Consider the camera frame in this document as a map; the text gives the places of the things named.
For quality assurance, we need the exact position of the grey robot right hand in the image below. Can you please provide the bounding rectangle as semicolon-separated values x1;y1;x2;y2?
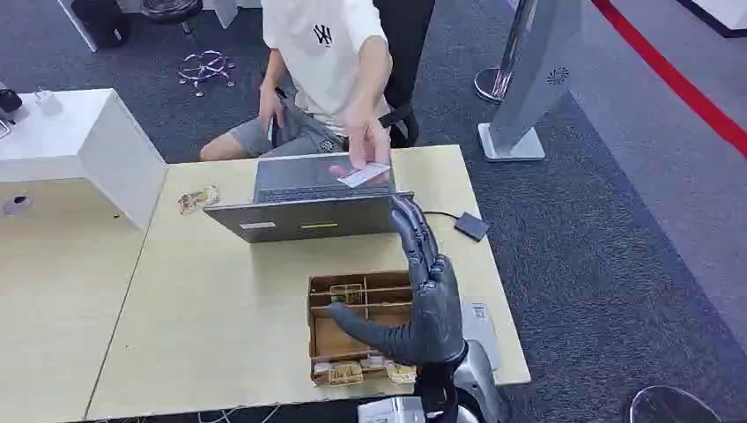
325;194;470;367

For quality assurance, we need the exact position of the person's right hand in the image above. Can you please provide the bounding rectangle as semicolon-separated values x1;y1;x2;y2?
258;85;286;134

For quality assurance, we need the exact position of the person's left hand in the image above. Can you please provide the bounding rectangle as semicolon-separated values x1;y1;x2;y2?
328;109;393;179

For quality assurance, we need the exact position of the white card with pink print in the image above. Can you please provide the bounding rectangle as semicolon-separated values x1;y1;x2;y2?
337;162;391;189

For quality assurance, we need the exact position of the grey flat pouch with label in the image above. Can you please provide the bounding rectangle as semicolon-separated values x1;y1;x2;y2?
459;301;504;373

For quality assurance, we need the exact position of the tan printed card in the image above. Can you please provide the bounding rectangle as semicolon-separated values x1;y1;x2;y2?
385;361;418;386
327;360;366;387

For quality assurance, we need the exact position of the person in white shirt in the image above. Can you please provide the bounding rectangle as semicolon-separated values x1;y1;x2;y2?
198;0;394;179

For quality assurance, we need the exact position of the chrome chair star base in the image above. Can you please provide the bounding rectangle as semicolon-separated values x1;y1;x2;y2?
177;49;236;98

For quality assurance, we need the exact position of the person in black clothes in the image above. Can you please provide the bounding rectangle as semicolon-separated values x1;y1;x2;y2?
372;0;437;150

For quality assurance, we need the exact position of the green printed card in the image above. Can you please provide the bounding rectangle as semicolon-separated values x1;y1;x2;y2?
329;283;366;306

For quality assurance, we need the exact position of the wooden card box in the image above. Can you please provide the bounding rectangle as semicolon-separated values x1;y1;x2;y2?
307;270;419;388

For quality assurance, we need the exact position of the grey laptop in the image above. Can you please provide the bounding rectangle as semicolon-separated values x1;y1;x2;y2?
203;152;416;245

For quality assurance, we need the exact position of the black flat external drive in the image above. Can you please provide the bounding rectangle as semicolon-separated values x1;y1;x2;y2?
454;211;492;243

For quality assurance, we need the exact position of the black round stool seat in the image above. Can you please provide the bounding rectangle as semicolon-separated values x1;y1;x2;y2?
140;0;204;26

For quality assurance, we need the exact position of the grey standing kiosk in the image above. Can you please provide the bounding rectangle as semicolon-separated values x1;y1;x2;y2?
477;0;583;163

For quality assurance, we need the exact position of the white desk partition box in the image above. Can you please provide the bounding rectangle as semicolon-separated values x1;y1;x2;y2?
0;87;169;230

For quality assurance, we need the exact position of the black bag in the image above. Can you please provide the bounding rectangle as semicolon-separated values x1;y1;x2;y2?
70;0;132;49

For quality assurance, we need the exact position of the white table leg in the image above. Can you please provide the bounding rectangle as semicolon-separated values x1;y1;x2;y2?
56;0;100;54

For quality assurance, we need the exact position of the white charger plug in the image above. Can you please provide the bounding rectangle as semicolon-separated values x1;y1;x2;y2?
34;88;64;116

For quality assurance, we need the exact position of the round chrome stanchion base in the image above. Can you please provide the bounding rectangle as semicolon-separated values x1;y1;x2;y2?
629;385;725;423

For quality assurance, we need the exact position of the black device on partition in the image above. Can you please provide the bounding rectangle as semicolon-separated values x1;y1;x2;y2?
0;88;24;115

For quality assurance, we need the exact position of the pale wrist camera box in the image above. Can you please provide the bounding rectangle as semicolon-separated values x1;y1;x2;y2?
356;396;428;423

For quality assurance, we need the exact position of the key ring trinket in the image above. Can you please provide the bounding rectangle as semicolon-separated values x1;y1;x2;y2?
177;184;221;216

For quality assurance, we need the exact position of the chrome stanchion post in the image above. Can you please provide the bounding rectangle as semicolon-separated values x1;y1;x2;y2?
473;0;539;105

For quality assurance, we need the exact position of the white thin cable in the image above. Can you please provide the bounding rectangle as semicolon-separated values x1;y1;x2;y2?
196;404;283;423

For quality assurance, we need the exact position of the round desk cable grommet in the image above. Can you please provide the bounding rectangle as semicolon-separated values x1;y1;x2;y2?
3;194;35;217

